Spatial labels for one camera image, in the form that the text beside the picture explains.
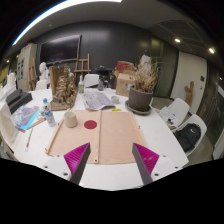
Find red box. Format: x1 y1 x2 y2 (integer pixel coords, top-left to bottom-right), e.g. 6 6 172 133
116 60 135 74

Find grey pot saucer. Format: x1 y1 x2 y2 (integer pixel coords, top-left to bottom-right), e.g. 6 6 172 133
124 99 153 116

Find white papers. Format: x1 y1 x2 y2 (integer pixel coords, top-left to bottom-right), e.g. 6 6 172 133
159 106 178 126

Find grey newspaper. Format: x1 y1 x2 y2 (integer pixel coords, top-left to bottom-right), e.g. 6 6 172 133
81 90 116 111

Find white cabinet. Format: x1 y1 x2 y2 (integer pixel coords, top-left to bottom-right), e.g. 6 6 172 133
16 42 38 92

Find clear glass bottle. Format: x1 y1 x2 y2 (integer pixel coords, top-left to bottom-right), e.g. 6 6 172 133
97 78 105 92

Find white blue-capped drink bottle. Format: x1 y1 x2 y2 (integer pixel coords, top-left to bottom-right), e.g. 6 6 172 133
42 97 57 128

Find white plaster bust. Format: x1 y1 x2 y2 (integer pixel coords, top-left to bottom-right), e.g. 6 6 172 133
38 61 51 82

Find wooden paintbrush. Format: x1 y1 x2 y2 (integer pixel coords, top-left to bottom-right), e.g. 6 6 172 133
27 117 47 131
24 126 35 153

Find brown cardboard box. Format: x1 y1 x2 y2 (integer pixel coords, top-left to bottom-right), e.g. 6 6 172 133
115 72 137 98

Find white plaster figure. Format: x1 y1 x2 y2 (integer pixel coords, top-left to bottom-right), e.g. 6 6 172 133
139 54 153 73

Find flat round red coaster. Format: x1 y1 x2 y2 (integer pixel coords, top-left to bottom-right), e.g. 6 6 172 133
83 119 98 131

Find dried plant in grey pot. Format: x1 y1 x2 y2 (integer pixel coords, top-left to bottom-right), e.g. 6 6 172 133
127 54 163 113

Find colourful painted book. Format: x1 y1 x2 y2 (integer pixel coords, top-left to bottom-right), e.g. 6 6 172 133
11 105 41 133

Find white spray bottle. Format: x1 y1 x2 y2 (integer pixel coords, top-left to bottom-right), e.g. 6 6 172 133
77 75 85 95

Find wooden easel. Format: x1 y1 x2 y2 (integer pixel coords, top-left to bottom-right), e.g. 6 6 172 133
73 53 92 80
27 57 38 91

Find black box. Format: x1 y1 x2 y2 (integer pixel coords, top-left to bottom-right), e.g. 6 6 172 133
5 88 23 106
9 92 34 115

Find long ceiling light strip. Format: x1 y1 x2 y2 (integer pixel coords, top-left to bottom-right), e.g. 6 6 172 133
11 0 123 47

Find black backpack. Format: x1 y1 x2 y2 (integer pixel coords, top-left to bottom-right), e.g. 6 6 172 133
174 122 202 153

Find black side table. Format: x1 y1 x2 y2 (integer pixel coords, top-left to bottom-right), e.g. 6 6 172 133
94 65 115 88

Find black wall screen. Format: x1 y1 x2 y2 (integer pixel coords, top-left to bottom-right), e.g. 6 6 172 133
39 34 82 65

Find white chair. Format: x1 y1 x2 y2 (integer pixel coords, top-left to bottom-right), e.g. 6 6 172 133
173 113 208 157
159 97 191 129
35 79 49 91
83 73 101 89

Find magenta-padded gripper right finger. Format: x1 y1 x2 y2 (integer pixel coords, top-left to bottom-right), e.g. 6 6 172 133
131 142 183 186

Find white ceramic mug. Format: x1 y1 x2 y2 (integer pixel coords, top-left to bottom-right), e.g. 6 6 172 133
63 110 79 129

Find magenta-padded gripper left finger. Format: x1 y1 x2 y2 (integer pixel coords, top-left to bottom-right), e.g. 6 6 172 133
41 142 92 185

